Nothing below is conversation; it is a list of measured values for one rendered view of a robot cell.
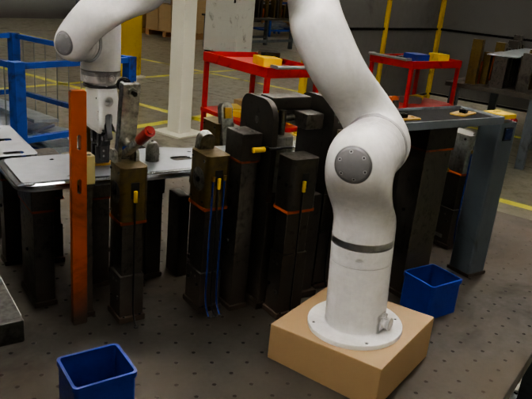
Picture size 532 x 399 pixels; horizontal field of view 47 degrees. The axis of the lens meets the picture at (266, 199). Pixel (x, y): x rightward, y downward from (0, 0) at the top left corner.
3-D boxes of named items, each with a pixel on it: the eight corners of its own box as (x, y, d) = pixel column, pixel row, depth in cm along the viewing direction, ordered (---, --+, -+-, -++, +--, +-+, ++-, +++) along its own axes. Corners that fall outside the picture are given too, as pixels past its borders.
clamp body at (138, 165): (134, 305, 142) (137, 157, 130) (151, 326, 134) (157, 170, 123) (105, 312, 138) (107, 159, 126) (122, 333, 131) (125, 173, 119)
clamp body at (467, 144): (439, 237, 201) (461, 127, 189) (469, 251, 192) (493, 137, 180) (423, 240, 197) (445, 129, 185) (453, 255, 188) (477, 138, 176)
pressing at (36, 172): (417, 131, 214) (418, 126, 214) (469, 147, 197) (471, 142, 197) (-7, 161, 138) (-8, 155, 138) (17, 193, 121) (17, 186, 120)
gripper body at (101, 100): (126, 83, 132) (125, 134, 135) (108, 75, 139) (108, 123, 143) (91, 83, 127) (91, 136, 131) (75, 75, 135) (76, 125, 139)
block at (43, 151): (52, 245, 168) (50, 144, 159) (66, 263, 159) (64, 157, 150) (24, 249, 164) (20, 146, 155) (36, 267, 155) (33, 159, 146)
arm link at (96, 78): (127, 73, 132) (127, 87, 133) (112, 66, 138) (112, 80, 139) (89, 73, 127) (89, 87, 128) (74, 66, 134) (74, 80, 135)
